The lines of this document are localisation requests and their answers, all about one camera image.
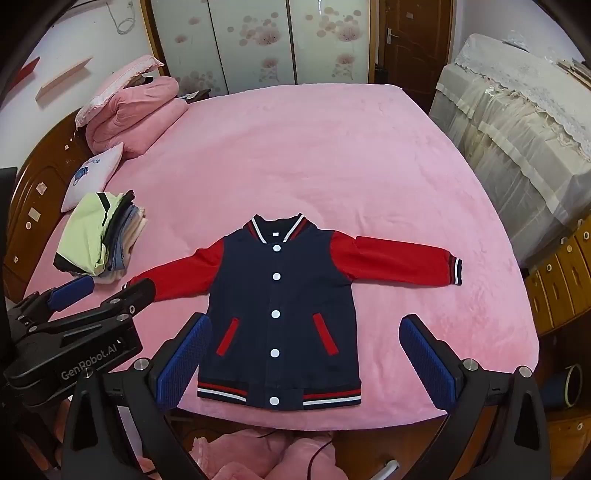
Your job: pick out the pink pillow with lace trim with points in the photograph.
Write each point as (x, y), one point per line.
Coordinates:
(113, 85)

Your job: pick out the furniture under lace cover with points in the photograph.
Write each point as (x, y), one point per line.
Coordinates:
(508, 129)

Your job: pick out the wooden headboard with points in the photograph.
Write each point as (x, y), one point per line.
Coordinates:
(41, 194)

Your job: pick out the navy and red varsity jacket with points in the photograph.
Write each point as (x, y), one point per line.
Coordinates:
(286, 300)

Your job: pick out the pink bed sheet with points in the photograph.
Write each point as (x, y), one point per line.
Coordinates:
(300, 157)

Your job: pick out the pink fluffy cloth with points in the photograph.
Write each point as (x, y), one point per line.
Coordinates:
(240, 454)

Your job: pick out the light green garment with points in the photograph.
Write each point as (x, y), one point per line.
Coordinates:
(94, 230)

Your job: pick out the wooden drawer cabinet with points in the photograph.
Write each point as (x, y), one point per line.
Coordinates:
(558, 277)

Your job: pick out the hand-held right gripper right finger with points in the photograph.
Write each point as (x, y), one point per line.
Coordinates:
(427, 364)

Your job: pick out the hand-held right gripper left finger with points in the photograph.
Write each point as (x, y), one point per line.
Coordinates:
(184, 360)

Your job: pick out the folded pink quilt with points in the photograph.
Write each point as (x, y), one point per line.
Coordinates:
(138, 115)

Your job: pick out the small white printed pillow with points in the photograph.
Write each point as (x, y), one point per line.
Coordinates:
(94, 173)

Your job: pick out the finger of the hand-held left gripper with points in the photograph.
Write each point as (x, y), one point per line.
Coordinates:
(104, 307)
(74, 290)

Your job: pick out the floral glass-door wardrobe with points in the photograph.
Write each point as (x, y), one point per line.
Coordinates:
(258, 41)

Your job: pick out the wooden wall shelf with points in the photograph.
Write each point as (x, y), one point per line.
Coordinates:
(62, 78)

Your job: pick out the roll of tape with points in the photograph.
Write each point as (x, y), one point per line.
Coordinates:
(556, 385)

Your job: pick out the brown wooden door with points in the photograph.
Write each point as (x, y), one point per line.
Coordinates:
(411, 41)

